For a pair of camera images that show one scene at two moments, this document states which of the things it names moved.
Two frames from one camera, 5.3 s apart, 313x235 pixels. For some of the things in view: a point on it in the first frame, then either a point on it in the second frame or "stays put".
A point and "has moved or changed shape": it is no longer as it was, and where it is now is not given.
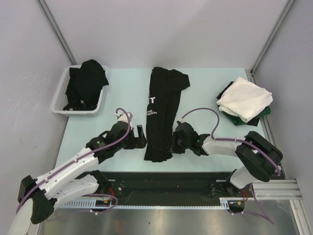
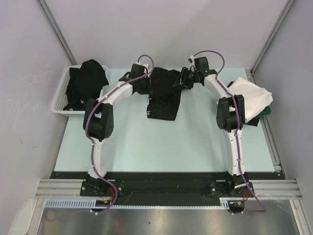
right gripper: x=174 y=149 → x=182 y=81
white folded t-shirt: x=244 y=99 stays put
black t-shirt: x=165 y=85 has moved or changed shape
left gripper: x=138 y=142 → x=147 y=90
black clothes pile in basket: x=85 y=86 stays put
